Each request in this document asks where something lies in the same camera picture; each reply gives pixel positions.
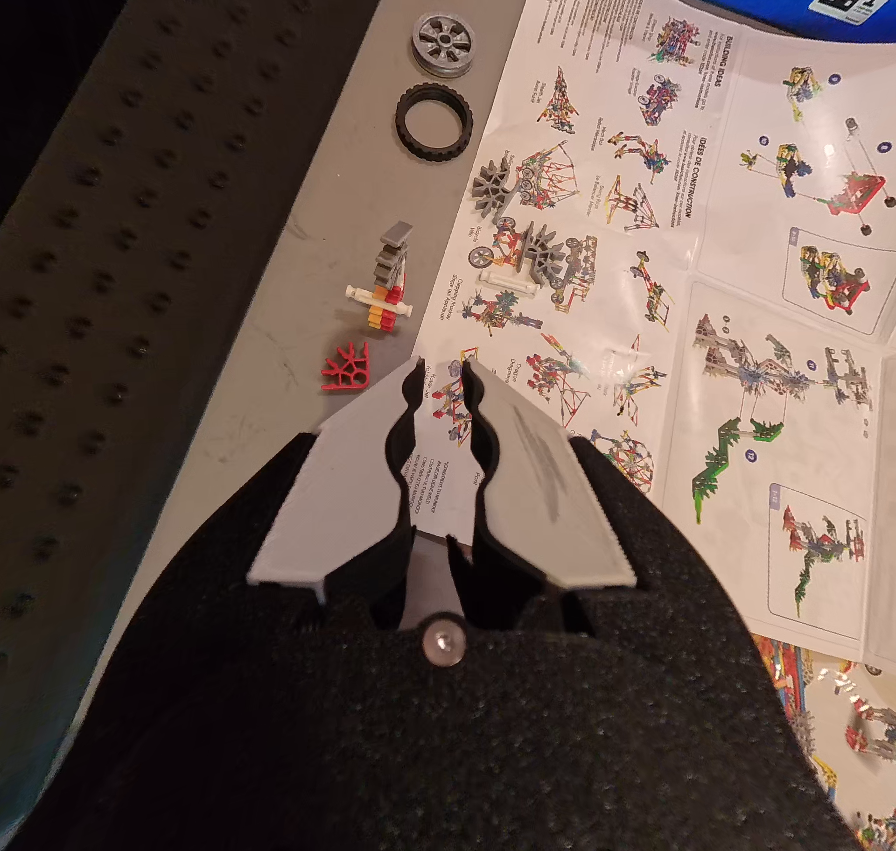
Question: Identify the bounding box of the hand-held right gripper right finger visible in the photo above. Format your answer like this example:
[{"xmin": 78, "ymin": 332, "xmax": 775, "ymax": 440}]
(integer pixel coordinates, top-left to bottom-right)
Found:
[{"xmin": 458, "ymin": 357, "xmax": 639, "ymax": 593}]

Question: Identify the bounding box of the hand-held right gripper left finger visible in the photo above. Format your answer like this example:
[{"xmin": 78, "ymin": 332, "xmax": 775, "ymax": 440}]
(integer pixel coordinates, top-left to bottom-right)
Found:
[{"xmin": 245, "ymin": 355, "xmax": 427, "ymax": 605}]

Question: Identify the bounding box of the red connector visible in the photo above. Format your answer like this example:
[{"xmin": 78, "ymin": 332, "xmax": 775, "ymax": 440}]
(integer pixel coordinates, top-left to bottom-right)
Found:
[{"xmin": 321, "ymin": 342, "xmax": 371, "ymax": 392}]

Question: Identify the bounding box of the building instruction sheet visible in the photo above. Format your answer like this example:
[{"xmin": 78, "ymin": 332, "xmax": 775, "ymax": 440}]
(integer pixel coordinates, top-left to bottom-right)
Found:
[{"xmin": 413, "ymin": 0, "xmax": 896, "ymax": 663}]

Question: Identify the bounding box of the white rod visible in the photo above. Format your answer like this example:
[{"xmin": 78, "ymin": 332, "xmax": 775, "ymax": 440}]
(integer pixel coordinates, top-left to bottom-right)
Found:
[{"xmin": 478, "ymin": 270, "xmax": 543, "ymax": 295}]

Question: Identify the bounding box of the grey fan connector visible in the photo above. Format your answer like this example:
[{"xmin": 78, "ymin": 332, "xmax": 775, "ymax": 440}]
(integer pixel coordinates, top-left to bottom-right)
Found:
[
  {"xmin": 514, "ymin": 222, "xmax": 569, "ymax": 290},
  {"xmin": 470, "ymin": 163, "xmax": 527, "ymax": 218}
]

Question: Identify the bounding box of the connector assembly on white rod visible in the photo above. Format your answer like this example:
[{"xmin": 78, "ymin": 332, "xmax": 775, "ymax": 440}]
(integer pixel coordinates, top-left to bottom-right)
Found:
[{"xmin": 344, "ymin": 221, "xmax": 415, "ymax": 334}]

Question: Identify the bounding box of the black perforated board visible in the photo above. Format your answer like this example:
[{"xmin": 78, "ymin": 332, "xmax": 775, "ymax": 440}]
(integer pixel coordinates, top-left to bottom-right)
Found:
[{"xmin": 0, "ymin": 0, "xmax": 400, "ymax": 782}]

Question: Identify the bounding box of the black rubber tyre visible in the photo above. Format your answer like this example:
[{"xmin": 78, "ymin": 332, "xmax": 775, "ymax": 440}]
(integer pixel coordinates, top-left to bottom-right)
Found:
[{"xmin": 394, "ymin": 82, "xmax": 476, "ymax": 163}]

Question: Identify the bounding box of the grey wheel hub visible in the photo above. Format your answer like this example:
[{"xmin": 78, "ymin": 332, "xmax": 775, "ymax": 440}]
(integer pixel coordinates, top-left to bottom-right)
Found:
[{"xmin": 411, "ymin": 12, "xmax": 477, "ymax": 79}]

